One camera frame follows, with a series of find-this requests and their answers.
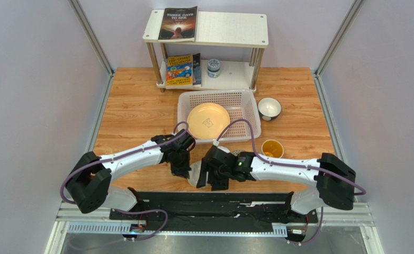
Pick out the yellow plate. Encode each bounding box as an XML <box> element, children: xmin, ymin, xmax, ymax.
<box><xmin>186</xmin><ymin>103</ymin><xmax>231</xmax><ymax>140</ymax></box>

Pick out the white plastic basket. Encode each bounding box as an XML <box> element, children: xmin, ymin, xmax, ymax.
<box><xmin>177</xmin><ymin>89</ymin><xmax>262</xmax><ymax>142</ymax></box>

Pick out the white striped bowl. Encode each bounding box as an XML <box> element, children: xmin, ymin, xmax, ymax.
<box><xmin>187</xmin><ymin>161</ymin><xmax>202</xmax><ymax>188</ymax></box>

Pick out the grey patterned bowl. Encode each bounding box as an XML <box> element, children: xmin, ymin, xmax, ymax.
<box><xmin>231</xmin><ymin>150</ymin><xmax>246</xmax><ymax>157</ymax></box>

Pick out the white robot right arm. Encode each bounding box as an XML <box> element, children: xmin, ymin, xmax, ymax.
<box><xmin>188</xmin><ymin>146</ymin><xmax>357</xmax><ymax>215</ymax></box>

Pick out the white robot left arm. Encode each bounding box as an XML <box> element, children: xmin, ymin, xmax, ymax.
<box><xmin>60</xmin><ymin>129</ymin><xmax>195</xmax><ymax>214</ymax></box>

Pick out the patterned mug yellow inside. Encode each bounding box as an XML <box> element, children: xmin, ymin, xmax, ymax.
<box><xmin>260</xmin><ymin>139</ymin><xmax>284</xmax><ymax>158</ymax></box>

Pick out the white bowl dark outside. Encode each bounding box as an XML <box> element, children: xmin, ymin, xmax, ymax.
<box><xmin>257</xmin><ymin>97</ymin><xmax>282</xmax><ymax>121</ymax></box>

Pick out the yellow treehouse book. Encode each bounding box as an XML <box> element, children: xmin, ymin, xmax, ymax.
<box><xmin>165</xmin><ymin>54</ymin><xmax>194</xmax><ymax>89</ymax></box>

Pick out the dark blue book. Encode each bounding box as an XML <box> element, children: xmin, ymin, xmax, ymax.
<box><xmin>193</xmin><ymin>53</ymin><xmax>202</xmax><ymax>87</ymax></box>

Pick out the blue white ceramic jar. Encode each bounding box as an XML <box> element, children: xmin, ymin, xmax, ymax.
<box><xmin>207</xmin><ymin>59</ymin><xmax>221</xmax><ymax>78</ymax></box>

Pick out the dark Three Days book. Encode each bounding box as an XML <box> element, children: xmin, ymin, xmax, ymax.
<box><xmin>158</xmin><ymin>6</ymin><xmax>198</xmax><ymax>42</ymax></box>

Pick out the white two-tier shelf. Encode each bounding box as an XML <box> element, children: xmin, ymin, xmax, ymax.
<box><xmin>142</xmin><ymin>10</ymin><xmax>269</xmax><ymax>93</ymax></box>

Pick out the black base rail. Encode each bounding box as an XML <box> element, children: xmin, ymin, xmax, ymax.
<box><xmin>109</xmin><ymin>192</ymin><xmax>319</xmax><ymax>233</ymax></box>

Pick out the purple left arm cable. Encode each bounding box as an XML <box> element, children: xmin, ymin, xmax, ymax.
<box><xmin>59</xmin><ymin>121</ymin><xmax>190</xmax><ymax>242</ymax></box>

